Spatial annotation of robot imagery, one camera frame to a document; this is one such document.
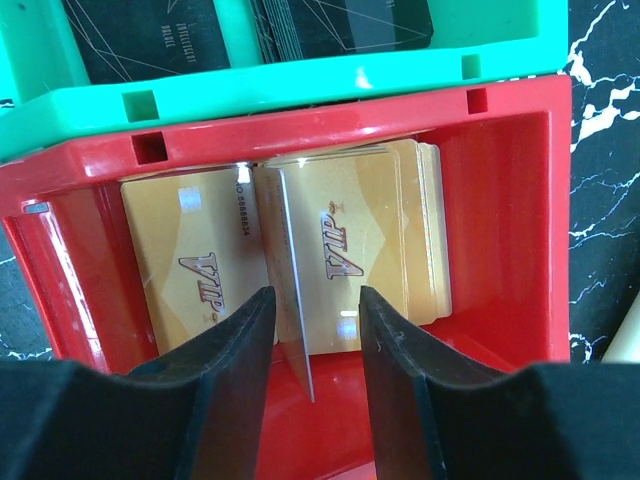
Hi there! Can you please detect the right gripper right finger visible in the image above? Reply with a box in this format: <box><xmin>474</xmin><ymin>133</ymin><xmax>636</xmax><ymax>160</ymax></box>
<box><xmin>359</xmin><ymin>286</ymin><xmax>639</xmax><ymax>479</ymax></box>

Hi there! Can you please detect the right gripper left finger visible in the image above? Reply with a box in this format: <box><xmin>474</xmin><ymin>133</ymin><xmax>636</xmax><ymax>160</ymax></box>
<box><xmin>1</xmin><ymin>287</ymin><xmax>276</xmax><ymax>479</ymax></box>

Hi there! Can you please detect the brown orange card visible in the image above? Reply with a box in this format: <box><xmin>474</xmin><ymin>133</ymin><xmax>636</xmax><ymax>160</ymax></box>
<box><xmin>254</xmin><ymin>167</ymin><xmax>315</xmax><ymax>401</ymax></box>

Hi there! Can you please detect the gold VIP card left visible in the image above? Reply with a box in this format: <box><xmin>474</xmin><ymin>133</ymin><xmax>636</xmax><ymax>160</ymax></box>
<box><xmin>121</xmin><ymin>164</ymin><xmax>269</xmax><ymax>353</ymax></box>

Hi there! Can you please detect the gold VIP card stack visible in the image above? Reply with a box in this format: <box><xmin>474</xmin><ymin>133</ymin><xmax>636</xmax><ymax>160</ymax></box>
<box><xmin>260</xmin><ymin>139</ymin><xmax>452</xmax><ymax>355</ymax></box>

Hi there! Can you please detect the black card left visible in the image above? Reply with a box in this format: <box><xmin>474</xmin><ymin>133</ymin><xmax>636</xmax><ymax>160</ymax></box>
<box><xmin>63</xmin><ymin>0</ymin><xmax>230</xmax><ymax>84</ymax></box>

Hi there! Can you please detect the black card stack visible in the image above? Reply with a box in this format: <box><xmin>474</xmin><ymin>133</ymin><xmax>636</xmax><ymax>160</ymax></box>
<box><xmin>250</xmin><ymin>0</ymin><xmax>434</xmax><ymax>63</ymax></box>

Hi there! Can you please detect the cream wooden pestle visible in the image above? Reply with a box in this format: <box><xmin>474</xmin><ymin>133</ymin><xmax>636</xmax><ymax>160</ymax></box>
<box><xmin>601</xmin><ymin>293</ymin><xmax>640</xmax><ymax>363</ymax></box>

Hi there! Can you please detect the red plastic bin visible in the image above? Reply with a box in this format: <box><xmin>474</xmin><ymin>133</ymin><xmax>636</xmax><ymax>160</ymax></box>
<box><xmin>1</xmin><ymin>76</ymin><xmax>571</xmax><ymax>479</ymax></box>

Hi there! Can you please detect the green plastic bin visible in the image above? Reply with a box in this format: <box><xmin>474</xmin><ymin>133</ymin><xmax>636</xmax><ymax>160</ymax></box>
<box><xmin>1</xmin><ymin>1</ymin><xmax>569</xmax><ymax>162</ymax></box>

